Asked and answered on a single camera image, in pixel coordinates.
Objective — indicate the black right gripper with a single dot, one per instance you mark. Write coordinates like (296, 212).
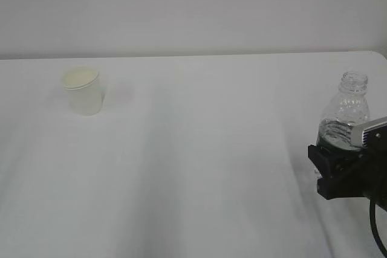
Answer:
(341, 175)

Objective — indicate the clear plastic water bottle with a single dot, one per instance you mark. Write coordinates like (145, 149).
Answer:
(348, 108)

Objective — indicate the white paper cup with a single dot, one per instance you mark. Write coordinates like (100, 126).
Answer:
(82, 85)

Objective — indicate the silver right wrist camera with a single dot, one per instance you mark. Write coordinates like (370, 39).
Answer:
(368, 133)

